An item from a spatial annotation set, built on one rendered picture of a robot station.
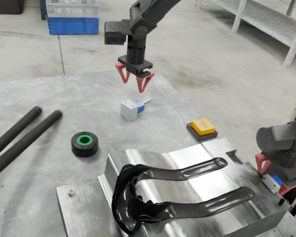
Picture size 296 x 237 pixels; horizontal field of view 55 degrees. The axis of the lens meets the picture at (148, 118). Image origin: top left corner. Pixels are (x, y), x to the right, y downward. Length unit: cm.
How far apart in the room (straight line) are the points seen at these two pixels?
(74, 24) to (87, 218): 325
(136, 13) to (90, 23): 298
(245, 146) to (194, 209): 173
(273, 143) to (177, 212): 26
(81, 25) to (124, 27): 294
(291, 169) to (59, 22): 329
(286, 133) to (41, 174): 63
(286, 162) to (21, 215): 66
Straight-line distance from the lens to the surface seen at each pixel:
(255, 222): 73
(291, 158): 78
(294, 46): 386
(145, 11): 78
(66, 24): 376
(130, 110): 98
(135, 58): 89
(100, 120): 101
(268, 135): 70
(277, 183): 90
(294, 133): 72
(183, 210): 65
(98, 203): 70
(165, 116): 106
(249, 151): 234
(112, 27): 85
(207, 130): 99
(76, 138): 89
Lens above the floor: 142
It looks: 37 degrees down
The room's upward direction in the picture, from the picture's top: 9 degrees clockwise
